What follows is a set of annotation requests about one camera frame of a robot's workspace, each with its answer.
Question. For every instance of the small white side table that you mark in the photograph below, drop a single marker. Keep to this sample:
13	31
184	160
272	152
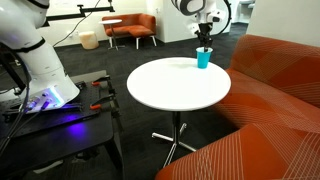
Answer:
112	39

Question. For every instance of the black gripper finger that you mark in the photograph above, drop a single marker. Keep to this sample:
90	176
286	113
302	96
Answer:
202	45
209	45

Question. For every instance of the orange-handled clamp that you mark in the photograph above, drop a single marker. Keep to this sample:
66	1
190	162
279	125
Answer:
102	81
98	104

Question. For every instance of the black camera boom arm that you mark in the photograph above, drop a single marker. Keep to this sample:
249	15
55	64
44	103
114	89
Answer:
81	14

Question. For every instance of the orange-handled clamp far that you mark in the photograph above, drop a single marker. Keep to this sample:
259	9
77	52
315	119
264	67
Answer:
102	81

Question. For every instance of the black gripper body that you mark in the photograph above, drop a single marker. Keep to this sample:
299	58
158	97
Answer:
203	32

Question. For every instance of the small orange background sofa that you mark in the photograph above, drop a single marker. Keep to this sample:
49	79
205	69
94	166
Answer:
138	25

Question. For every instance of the orange patterned corner sofa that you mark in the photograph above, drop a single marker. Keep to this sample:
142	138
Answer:
274	101

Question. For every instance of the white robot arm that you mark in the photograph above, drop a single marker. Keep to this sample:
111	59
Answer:
20	19

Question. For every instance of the white round table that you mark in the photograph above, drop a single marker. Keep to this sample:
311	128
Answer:
176	84

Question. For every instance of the orange-handled clamp near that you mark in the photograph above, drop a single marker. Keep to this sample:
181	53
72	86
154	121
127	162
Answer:
98	104

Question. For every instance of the blue plastic cup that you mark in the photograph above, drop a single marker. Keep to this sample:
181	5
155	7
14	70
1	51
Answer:
203	56

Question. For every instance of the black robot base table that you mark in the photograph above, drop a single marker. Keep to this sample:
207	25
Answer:
35	151

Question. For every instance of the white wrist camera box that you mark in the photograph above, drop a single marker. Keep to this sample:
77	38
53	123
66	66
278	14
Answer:
214	16

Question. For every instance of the beige round stool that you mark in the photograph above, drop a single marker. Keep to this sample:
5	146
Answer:
89	40

